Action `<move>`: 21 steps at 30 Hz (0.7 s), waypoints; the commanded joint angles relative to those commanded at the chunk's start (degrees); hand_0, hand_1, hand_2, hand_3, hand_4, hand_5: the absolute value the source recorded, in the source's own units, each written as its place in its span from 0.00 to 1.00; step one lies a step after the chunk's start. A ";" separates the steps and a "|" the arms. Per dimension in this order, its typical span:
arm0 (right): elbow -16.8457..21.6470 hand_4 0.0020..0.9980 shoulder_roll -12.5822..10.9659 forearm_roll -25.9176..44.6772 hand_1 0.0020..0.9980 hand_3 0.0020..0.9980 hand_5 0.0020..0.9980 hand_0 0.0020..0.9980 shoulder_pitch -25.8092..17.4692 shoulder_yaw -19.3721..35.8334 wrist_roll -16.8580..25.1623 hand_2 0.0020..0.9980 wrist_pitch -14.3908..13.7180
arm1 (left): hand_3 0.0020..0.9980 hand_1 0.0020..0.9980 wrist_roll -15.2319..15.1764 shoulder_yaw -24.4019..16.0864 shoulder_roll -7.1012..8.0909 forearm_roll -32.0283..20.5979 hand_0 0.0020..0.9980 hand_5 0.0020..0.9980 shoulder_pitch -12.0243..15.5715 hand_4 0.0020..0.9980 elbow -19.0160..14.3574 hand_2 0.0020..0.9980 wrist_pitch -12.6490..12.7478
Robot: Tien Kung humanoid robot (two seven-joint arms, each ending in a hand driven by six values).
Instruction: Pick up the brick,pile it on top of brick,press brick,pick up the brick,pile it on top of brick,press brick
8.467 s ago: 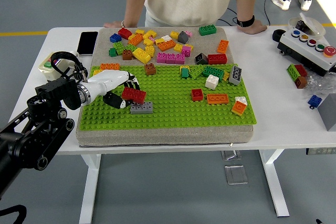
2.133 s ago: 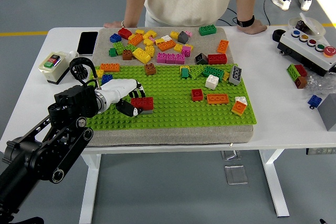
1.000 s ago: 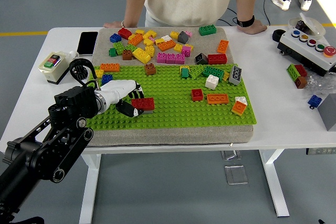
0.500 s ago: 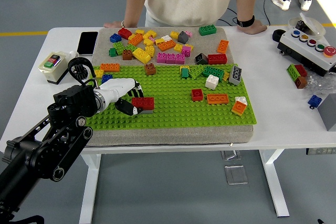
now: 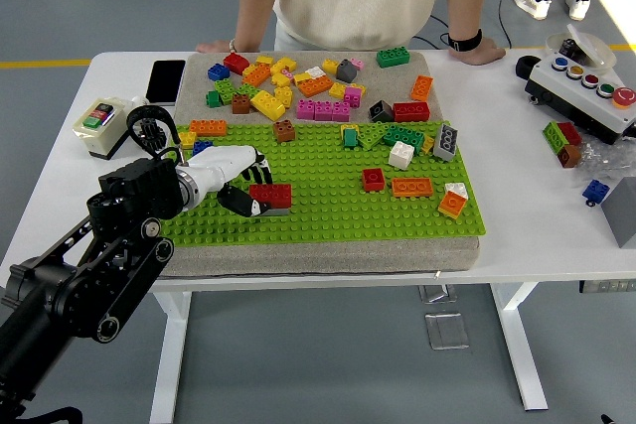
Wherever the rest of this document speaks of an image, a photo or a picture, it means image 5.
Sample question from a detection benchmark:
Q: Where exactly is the black wristband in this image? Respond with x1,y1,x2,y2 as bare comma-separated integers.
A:
446,29,484,53

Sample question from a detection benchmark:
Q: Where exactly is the person's right hand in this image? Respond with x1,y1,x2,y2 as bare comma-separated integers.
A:
195,40,235,54

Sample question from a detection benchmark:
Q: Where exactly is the white button control box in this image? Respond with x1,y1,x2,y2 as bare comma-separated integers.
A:
525,53,636,146

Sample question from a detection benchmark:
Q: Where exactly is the red eight-stud brick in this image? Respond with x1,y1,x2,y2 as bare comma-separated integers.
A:
393,101,431,123
248,183,293,210

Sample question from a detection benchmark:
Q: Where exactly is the grey box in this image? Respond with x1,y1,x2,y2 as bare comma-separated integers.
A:
599,176,636,250

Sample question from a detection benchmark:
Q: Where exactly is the cream switch box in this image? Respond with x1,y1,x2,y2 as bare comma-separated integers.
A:
72,96,134,162

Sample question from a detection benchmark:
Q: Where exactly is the orange eight-stud brick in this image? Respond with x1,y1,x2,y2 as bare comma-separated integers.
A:
189,118,229,137
296,74,335,99
241,64,273,87
409,74,434,102

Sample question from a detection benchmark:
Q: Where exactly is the person's left hand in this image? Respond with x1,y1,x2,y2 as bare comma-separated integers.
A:
448,43,508,67

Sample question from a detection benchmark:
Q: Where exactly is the black smartphone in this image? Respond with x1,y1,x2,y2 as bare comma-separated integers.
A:
144,59,187,107

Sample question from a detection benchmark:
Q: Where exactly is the dark grey roof brick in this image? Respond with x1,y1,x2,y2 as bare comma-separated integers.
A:
335,59,358,83

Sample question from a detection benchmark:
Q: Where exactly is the yellow eight-stud brick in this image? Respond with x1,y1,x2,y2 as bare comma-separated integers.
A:
249,89,288,122

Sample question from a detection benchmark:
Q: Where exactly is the orange brick hollow side up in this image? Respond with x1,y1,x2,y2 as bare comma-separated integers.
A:
391,177,434,200

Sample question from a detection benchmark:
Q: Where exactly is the black ring roll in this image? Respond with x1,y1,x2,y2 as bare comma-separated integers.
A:
515,54,544,81

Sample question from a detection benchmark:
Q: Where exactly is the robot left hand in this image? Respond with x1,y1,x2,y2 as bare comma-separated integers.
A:
187,144,274,219

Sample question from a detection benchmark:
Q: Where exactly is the green studded baseplate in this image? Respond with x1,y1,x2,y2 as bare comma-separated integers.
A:
148,119,488,249

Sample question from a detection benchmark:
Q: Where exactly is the red four-stud brick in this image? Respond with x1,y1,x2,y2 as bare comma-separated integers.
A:
361,168,387,194
223,52,251,75

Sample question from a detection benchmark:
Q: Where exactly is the table height control panel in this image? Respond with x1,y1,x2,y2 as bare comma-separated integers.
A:
578,279,636,295

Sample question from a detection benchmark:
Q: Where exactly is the clear plastic bag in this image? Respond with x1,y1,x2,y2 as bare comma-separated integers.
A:
575,138,636,182

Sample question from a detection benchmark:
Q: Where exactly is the clear plastic lidded container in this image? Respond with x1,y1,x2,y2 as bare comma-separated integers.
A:
545,23,618,72

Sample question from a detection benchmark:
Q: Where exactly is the orange and yellow brick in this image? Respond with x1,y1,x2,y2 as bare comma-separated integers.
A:
437,191,469,220

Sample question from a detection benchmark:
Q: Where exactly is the grey foam mat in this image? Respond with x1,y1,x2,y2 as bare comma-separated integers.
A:
142,50,482,280

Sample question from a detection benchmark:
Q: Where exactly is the green eight-stud brick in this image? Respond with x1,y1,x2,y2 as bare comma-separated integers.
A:
381,124,426,151
375,47,412,70

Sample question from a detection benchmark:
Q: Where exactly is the white table leg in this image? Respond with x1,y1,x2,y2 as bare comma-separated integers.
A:
148,289,194,424
489,282,550,413

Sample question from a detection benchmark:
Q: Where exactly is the grey six-stud brick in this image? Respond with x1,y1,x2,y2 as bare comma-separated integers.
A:
432,123,460,163

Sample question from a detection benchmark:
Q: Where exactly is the lime green flat brick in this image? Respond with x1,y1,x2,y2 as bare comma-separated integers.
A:
356,123,394,151

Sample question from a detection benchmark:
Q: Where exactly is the black four-stud brick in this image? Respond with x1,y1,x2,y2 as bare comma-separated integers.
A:
368,99,396,123

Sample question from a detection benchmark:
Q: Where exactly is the blue brick key ring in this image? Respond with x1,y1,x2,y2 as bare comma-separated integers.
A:
581,179,611,208

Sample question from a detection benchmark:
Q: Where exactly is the clear floor cover plate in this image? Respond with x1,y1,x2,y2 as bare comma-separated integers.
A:
418,284,461,305
424,312,471,351

